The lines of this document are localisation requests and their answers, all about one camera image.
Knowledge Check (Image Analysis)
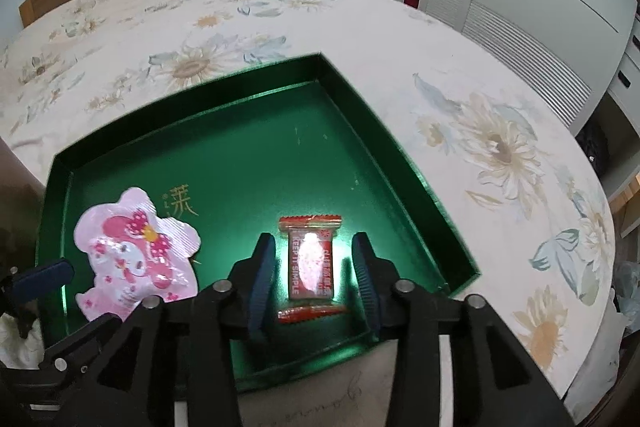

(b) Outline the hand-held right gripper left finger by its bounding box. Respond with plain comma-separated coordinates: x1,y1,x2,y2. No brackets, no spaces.
65,233,278,427

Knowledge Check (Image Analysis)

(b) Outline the clear plastic bag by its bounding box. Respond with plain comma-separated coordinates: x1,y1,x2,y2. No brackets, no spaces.
611,257,640,343

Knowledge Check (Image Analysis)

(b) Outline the white drawer unit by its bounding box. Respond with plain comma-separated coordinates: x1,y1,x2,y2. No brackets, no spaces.
606,14,640,110

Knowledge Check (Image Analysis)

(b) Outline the person's left hand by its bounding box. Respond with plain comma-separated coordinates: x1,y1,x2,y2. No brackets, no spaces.
0,311,47,370

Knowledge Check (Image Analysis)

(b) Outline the floral bed cover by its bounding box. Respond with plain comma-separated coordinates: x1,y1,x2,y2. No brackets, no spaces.
0,0,618,400

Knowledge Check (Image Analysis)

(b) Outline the red candy packet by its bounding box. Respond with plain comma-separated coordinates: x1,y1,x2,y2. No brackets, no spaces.
276,214,348,325

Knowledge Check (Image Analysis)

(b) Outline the pink cartoon snack packet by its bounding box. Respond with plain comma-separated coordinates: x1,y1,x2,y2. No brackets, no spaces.
73,187,202,323

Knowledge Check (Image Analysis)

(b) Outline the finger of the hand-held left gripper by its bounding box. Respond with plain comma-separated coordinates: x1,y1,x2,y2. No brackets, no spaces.
39,311,123,374
7,258,76,304

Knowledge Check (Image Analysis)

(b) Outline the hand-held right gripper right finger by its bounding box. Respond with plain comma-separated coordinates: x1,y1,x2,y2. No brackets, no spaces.
350,231,576,427

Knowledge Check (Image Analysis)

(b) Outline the green shallow box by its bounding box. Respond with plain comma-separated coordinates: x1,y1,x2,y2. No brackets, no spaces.
35,53,482,394

